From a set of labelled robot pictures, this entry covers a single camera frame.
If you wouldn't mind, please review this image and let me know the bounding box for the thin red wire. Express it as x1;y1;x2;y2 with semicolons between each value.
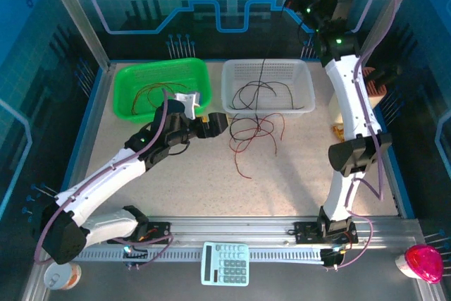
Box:
146;84;170;109
154;82;188;92
239;113;286;156
228;113;261;179

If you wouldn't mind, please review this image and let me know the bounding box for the thin black wire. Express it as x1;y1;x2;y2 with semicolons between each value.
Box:
228;80;278;110
255;0;310;136
260;81;306;111

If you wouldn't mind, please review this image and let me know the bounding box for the brown wire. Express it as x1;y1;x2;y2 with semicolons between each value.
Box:
132;84;166;117

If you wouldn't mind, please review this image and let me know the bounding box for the green plastic basket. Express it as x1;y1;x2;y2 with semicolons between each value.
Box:
112;57;212;125

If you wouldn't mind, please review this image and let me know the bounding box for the white plastic basket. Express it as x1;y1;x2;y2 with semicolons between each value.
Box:
221;58;316;117

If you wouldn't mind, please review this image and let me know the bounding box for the black utensil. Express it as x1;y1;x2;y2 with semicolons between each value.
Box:
368;64;402;85

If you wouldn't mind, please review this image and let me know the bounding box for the beige utensil holder terracotta rim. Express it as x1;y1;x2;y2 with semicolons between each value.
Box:
327;67;388;126

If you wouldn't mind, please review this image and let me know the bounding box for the yellow snack bag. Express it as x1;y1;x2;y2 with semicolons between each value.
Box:
329;123;348;140

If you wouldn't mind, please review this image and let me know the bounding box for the small circuit board with LEDs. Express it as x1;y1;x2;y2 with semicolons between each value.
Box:
319;246;348;271
121;242;149;271

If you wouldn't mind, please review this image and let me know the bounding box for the pale green calculator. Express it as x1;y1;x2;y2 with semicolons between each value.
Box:
200;240;250;287

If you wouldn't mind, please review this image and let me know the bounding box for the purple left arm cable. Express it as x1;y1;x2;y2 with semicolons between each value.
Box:
34;88;176;270

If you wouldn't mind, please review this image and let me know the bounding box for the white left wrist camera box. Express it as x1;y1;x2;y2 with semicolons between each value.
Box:
174;92;202;121

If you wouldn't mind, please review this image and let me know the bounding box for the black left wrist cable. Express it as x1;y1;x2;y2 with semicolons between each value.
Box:
168;140;192;156

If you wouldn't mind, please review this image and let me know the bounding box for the aluminium frame post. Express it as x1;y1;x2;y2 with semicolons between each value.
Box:
37;0;116;71
354;0;426;68

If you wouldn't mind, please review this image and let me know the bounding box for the aluminium extrusion rail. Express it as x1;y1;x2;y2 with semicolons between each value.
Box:
44;215;429;247

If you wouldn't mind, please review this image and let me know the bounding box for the slotted grey cable duct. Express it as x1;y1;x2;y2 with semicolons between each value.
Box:
79;247;327;265

